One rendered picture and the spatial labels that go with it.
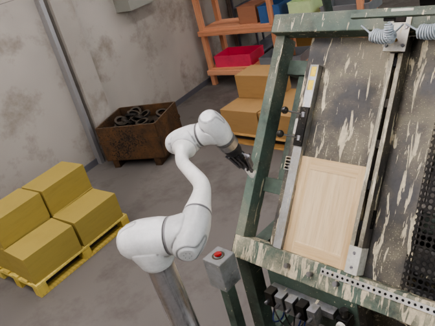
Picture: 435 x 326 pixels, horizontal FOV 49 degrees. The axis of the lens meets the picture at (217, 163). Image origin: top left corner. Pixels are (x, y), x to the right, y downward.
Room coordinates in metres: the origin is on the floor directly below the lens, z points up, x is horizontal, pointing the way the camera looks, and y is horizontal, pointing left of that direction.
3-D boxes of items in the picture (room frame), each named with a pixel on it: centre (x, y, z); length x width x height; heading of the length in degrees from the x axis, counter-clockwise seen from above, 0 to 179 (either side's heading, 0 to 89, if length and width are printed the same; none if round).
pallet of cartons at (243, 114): (5.23, -0.83, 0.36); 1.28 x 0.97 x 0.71; 54
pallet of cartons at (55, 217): (3.90, 1.60, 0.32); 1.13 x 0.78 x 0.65; 142
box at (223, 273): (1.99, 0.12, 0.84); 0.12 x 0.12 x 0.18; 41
